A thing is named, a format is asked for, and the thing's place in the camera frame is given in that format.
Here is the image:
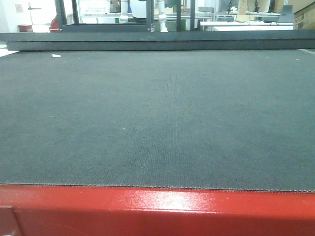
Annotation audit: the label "white robot arm pillar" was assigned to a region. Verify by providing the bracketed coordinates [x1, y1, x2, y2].
[157, 0, 168, 32]

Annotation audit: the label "dark grey carpet mat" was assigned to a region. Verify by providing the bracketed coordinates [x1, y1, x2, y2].
[0, 50, 315, 192]

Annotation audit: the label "white background table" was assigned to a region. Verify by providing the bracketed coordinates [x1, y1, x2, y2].
[200, 21, 294, 31]

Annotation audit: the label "small red box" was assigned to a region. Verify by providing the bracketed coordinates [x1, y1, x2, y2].
[18, 25, 33, 32]

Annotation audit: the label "dark grey stacked boards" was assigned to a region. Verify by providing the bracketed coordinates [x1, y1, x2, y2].
[0, 30, 315, 51]

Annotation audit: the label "cardboard box right edge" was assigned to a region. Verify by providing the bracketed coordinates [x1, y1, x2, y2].
[292, 0, 315, 30]

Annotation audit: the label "dark metal frame rack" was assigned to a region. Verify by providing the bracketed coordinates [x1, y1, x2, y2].
[54, 0, 196, 33]

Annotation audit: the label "red metal base frame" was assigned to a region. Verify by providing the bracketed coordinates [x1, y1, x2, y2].
[0, 185, 315, 236]

